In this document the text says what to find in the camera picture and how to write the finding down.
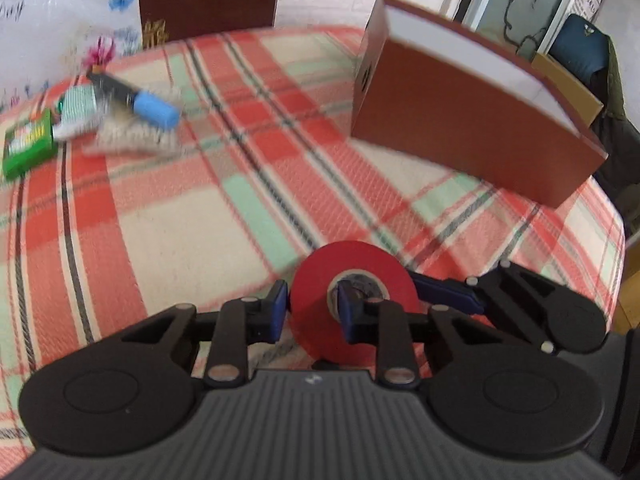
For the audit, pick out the red tape roll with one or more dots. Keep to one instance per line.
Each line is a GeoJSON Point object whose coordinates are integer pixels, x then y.
{"type": "Point", "coordinates": [310, 305]}

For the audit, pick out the black marker blue cap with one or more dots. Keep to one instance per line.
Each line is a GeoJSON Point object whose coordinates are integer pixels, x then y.
{"type": "Point", "coordinates": [155, 110]}

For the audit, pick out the large tan cardboard carton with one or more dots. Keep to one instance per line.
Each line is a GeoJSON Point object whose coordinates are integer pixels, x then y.
{"type": "Point", "coordinates": [565, 82]}

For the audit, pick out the floral plastic bag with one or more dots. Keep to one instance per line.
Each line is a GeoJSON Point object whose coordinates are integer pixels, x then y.
{"type": "Point", "coordinates": [50, 20]}

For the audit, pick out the brown cardboard box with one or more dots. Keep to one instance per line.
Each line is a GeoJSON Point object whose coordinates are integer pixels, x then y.
{"type": "Point", "coordinates": [450, 110]}

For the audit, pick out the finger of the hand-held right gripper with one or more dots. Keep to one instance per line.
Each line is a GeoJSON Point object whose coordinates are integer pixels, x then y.
{"type": "Point", "coordinates": [445, 290]}

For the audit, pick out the red plaid blanket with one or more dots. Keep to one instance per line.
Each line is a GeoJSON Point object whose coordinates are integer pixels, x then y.
{"type": "Point", "coordinates": [200, 200]}

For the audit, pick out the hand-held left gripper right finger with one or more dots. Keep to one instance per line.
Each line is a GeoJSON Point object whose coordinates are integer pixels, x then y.
{"type": "Point", "coordinates": [345, 312]}

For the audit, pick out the beige scrub sponge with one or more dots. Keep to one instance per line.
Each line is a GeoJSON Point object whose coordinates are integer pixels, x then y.
{"type": "Point", "coordinates": [130, 137]}

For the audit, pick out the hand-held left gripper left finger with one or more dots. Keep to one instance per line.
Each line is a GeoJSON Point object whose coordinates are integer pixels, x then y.
{"type": "Point", "coordinates": [278, 310]}

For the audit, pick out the green small box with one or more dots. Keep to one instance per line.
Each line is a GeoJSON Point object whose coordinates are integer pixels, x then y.
{"type": "Point", "coordinates": [27, 142]}

